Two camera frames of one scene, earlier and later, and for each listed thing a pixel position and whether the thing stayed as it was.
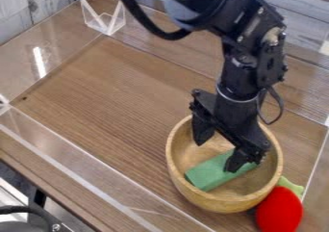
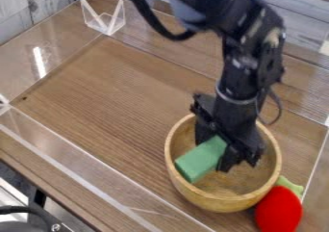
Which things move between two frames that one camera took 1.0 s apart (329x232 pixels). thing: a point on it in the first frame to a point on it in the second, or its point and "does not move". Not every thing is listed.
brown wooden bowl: [243, 193] does not move
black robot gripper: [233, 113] does not move
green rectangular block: [211, 175] to [201, 161]
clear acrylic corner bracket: [105, 22] does not move
